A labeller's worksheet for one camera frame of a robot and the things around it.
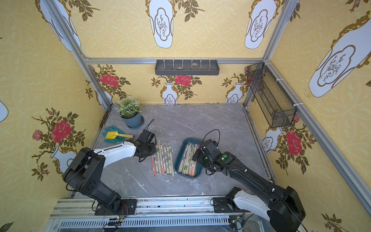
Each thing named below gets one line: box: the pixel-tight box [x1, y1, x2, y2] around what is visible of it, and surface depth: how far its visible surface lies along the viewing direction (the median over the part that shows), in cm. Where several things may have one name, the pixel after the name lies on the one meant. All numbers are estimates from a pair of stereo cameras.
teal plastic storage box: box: [174, 137, 204, 179], surface depth 92 cm
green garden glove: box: [101, 125, 127, 144], surface depth 102 cm
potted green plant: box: [114, 96, 145, 130], surface depth 99 cm
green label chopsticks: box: [163, 143, 169, 175], surface depth 92 cm
